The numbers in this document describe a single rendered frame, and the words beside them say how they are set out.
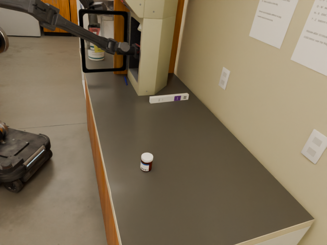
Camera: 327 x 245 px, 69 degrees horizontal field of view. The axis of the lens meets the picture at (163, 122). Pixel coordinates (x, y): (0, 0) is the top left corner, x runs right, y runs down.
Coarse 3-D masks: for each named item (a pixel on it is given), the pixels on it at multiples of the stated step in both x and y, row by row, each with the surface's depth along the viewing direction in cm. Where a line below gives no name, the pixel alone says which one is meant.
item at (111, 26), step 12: (84, 24) 146; (96, 24) 149; (108, 24) 152; (120, 24) 155; (108, 36) 156; (120, 36) 159; (96, 48) 156; (96, 60) 161; (108, 60) 164; (120, 60) 168
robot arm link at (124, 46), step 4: (116, 44) 144; (120, 44) 139; (124, 44) 140; (128, 44) 141; (116, 48) 142; (120, 48) 140; (124, 48) 140; (128, 48) 141; (108, 52) 147; (112, 52) 146; (124, 52) 144
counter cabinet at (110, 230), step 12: (96, 144) 166; (96, 156) 176; (96, 168) 188; (108, 192) 121; (108, 204) 126; (108, 216) 132; (108, 228) 139; (108, 240) 146; (276, 240) 85; (288, 240) 90
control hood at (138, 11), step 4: (124, 0) 126; (128, 0) 121; (132, 0) 122; (136, 0) 122; (140, 0) 123; (144, 0) 124; (128, 4) 123; (132, 4) 123; (136, 4) 123; (140, 4) 124; (132, 8) 124; (136, 8) 125; (140, 8) 125; (136, 12) 126; (140, 12) 126; (140, 16) 127
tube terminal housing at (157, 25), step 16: (160, 0) 126; (176, 0) 141; (144, 16) 128; (160, 16) 131; (144, 32) 133; (160, 32) 136; (144, 48) 138; (160, 48) 142; (128, 64) 170; (144, 64) 143; (160, 64) 150; (144, 80) 149; (160, 80) 159
